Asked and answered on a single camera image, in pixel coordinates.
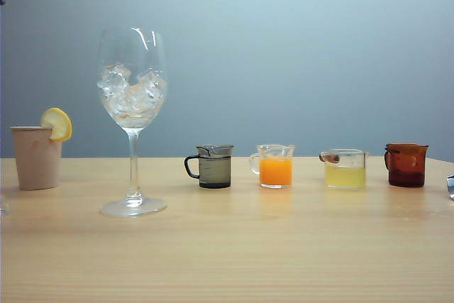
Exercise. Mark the clear ice cubes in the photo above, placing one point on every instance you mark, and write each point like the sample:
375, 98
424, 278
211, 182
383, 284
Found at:
131, 93

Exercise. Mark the stainless steel ice scoop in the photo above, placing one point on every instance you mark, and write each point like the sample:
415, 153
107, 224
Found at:
451, 187

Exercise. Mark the tall clear wine glass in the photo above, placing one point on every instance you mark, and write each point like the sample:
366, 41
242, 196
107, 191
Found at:
132, 140

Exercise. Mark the yellow lemon slice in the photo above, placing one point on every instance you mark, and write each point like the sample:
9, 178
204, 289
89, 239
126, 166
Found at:
56, 122

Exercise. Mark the clear cup with orange juice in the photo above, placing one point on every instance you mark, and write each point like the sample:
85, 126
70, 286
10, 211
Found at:
276, 171

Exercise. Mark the smoked grey glass measuring cup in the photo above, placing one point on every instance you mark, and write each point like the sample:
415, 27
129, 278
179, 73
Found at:
214, 171

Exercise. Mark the amber glass measuring cup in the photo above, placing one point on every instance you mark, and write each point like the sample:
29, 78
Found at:
406, 168

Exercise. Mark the beige paper cup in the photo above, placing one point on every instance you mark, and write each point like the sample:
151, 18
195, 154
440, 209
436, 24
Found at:
35, 161

